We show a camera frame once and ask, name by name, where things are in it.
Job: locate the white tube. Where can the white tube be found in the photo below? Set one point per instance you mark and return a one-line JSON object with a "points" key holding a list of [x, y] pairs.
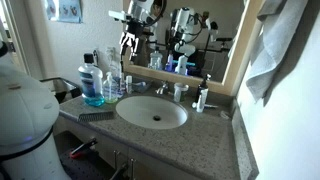
{"points": [[201, 100]]}

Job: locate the small white soap bar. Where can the small white soap bar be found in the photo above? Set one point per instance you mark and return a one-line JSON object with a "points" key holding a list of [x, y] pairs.
{"points": [[225, 115]]}

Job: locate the white blue manual toothbrush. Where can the white blue manual toothbrush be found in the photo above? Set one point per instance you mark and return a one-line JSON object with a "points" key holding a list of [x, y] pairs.
{"points": [[206, 106]]}

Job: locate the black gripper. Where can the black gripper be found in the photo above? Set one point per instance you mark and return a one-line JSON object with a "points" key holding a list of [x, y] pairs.
{"points": [[135, 28]]}

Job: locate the blue wall poster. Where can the blue wall poster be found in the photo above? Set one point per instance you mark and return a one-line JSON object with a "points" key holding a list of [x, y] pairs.
{"points": [[64, 10]]}

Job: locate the black comb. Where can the black comb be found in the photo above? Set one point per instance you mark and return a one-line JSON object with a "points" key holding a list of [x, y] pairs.
{"points": [[96, 116]]}

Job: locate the wood framed mirror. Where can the wood framed mirror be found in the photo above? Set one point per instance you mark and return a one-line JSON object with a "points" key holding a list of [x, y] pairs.
{"points": [[173, 77]]}

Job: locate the chrome faucet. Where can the chrome faucet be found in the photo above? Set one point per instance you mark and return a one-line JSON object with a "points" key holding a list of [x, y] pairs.
{"points": [[163, 88]]}

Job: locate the white oval sink basin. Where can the white oval sink basin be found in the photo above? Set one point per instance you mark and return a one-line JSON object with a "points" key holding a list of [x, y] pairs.
{"points": [[150, 111]]}

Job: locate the black perforated mounting board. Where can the black perforated mounting board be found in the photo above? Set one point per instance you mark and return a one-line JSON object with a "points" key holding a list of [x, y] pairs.
{"points": [[83, 168]]}

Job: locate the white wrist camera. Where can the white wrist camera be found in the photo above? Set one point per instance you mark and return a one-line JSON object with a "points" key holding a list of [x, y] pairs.
{"points": [[117, 15]]}

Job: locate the black bottle cap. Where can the black bottle cap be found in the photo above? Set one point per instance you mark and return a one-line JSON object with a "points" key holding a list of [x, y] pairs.
{"points": [[88, 58]]}

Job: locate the clear pump sanitizer bottle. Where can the clear pump sanitizer bottle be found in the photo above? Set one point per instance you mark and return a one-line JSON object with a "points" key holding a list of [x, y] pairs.
{"points": [[110, 89]]}

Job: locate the blue plastic pouch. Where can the blue plastic pouch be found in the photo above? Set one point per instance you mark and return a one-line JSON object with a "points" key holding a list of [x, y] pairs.
{"points": [[140, 87]]}

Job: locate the white electric toothbrush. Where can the white electric toothbrush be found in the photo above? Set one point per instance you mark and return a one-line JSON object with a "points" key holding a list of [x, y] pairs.
{"points": [[122, 83]]}

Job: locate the small white capped bottle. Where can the small white capped bottle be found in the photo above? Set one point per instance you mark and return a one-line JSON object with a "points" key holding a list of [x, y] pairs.
{"points": [[129, 84]]}

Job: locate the white wall outlet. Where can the white wall outlet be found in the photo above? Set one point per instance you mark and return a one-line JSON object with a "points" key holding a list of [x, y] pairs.
{"points": [[110, 55]]}

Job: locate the clear blue mouthwash bottle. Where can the clear blue mouthwash bottle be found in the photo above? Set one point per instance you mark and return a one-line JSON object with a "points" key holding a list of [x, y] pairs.
{"points": [[91, 85]]}

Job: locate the grey hanging towel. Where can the grey hanging towel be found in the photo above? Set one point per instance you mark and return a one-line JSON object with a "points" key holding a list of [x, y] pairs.
{"points": [[270, 56]]}

